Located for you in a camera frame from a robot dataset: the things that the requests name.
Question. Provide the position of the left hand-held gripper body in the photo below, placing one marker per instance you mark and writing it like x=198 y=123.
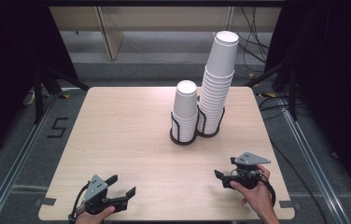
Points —
x=95 y=189

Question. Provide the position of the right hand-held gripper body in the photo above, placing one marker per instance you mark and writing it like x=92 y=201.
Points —
x=248 y=179

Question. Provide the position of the black double cup holder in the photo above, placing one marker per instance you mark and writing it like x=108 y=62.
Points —
x=176 y=132

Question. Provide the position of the short stack of white cups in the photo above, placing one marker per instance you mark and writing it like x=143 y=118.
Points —
x=185 y=102

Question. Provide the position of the tall stack of white cups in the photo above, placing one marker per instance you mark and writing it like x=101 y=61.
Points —
x=221 y=59

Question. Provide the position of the person's right hand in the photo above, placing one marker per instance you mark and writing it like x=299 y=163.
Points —
x=259 y=199

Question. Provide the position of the person's left hand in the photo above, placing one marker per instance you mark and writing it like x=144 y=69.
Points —
x=91 y=219

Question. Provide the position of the black metal stand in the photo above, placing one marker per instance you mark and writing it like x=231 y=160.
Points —
x=292 y=93
x=38 y=93

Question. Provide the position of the dark curtain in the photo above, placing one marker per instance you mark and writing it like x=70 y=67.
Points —
x=5 y=62
x=335 y=77

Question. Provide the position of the aluminium floor rail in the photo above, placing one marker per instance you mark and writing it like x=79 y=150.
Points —
x=24 y=149
x=307 y=155

